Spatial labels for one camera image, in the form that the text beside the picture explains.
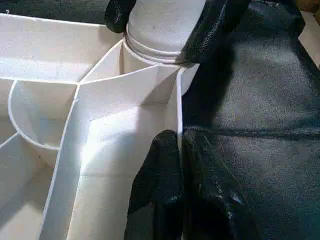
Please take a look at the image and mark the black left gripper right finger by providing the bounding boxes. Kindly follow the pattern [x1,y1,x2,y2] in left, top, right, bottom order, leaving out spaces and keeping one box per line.
[181,129,259,240]

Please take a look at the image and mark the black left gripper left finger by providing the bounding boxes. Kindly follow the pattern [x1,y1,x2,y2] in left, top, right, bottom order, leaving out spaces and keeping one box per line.
[126,129,186,240]

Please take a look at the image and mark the black work surface mat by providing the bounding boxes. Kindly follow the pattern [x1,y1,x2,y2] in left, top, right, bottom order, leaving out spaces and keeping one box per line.
[0,0,320,240]

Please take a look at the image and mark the white plastic table leg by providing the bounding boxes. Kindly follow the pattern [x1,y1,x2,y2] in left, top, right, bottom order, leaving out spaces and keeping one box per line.
[124,0,209,67]

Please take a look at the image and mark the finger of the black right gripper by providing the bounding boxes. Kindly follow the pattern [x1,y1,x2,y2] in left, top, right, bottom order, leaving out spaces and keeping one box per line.
[174,0,251,69]
[104,0,138,35]

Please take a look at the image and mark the white plastic table top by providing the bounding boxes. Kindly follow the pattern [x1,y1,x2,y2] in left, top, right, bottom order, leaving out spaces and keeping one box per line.
[0,12,201,240]

